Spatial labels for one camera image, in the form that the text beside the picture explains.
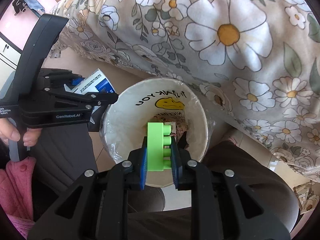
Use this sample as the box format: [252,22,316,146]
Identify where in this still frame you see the long white blue box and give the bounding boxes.
[63,68,117,126]

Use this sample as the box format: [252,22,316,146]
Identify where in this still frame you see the green toy block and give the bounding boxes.
[146,122,171,172]

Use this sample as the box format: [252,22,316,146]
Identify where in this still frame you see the white trash bin with liner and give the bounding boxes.
[99,77,216,188]

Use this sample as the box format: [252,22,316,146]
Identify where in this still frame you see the person's left hand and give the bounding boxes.
[0,119,42,147]

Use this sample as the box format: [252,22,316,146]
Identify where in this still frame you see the white wardrobe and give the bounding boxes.
[0,33,22,98]

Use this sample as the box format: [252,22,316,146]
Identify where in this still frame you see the person's dark trousers leg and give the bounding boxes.
[28,138,298,239]

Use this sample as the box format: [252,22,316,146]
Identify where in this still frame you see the grey shoe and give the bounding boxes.
[220,128,249,147]

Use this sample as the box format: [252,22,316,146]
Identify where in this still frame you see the blue hanging clothes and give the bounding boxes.
[24,0,46,13]

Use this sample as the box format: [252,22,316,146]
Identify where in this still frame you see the pink quilted jacket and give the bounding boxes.
[1,157,36,238]

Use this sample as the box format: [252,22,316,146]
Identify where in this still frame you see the brown paper bag in bin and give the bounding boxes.
[150,112,188,142]

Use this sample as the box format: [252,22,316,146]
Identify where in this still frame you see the floral bedspread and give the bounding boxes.
[51,0,319,213]

